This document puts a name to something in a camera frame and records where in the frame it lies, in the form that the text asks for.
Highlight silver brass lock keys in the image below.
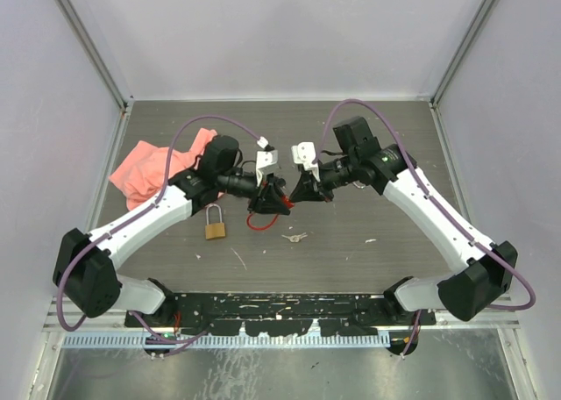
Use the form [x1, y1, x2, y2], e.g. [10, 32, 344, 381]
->
[282, 232, 308, 243]

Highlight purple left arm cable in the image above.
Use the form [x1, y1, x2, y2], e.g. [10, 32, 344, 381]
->
[56, 114, 268, 366]

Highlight pink cloth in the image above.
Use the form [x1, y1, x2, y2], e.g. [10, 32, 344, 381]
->
[109, 128, 217, 211]

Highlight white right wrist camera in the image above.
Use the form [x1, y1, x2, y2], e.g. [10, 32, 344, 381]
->
[291, 141, 319, 173]

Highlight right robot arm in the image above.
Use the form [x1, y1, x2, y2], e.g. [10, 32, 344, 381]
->
[289, 117, 518, 325]

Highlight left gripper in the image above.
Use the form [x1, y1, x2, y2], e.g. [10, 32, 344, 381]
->
[217, 168, 289, 213]

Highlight red cable seal lock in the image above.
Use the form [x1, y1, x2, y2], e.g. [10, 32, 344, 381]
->
[245, 193, 295, 232]

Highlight slotted cable duct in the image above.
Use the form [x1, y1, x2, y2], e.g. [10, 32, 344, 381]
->
[61, 332, 391, 349]

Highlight large brass padlock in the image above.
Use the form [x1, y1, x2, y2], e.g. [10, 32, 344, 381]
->
[205, 204, 226, 240]

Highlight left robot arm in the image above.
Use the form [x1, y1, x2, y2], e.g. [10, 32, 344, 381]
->
[53, 135, 290, 326]

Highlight aluminium frame rail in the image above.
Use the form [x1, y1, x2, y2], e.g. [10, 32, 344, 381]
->
[43, 292, 521, 331]

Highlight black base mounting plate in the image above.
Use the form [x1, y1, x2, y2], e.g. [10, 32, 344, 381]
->
[141, 292, 415, 337]

